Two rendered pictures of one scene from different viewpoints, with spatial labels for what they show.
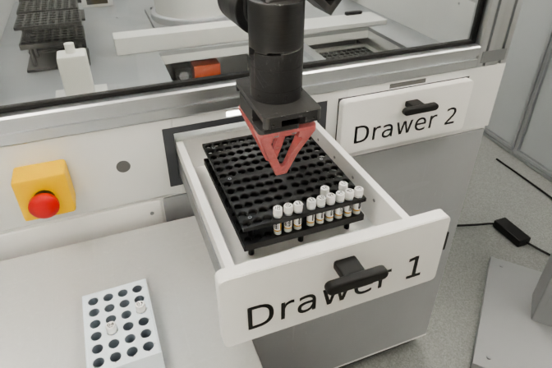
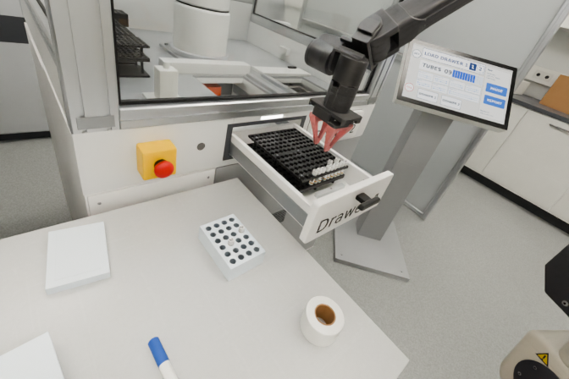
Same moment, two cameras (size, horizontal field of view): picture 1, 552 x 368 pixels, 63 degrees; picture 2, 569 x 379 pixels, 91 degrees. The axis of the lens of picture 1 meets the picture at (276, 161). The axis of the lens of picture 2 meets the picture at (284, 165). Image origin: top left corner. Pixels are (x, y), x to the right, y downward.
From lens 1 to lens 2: 0.33 m
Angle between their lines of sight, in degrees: 23
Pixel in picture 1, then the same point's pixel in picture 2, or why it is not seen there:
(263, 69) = (343, 94)
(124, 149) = (204, 135)
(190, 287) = (252, 218)
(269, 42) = (352, 80)
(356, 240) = (365, 184)
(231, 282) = (323, 205)
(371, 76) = not seen: hidden behind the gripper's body
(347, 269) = (364, 198)
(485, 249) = not seen: hidden behind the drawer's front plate
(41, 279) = (152, 220)
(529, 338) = (357, 243)
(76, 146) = (178, 131)
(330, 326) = not seen: hidden behind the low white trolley
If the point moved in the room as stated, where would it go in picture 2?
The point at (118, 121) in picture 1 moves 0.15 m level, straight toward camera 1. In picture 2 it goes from (207, 117) to (241, 148)
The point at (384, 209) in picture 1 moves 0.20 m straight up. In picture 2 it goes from (354, 172) to (384, 104)
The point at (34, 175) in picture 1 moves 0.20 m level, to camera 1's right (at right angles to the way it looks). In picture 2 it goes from (157, 148) to (249, 151)
